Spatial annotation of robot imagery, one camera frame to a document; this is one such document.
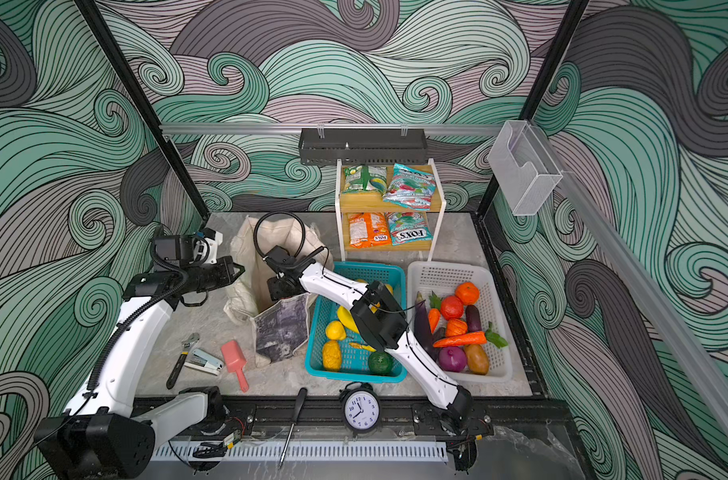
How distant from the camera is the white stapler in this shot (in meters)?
0.81

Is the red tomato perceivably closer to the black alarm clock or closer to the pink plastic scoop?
the black alarm clock

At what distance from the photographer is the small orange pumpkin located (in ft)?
2.73

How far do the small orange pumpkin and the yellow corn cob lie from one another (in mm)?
324

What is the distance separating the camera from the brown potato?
789mm
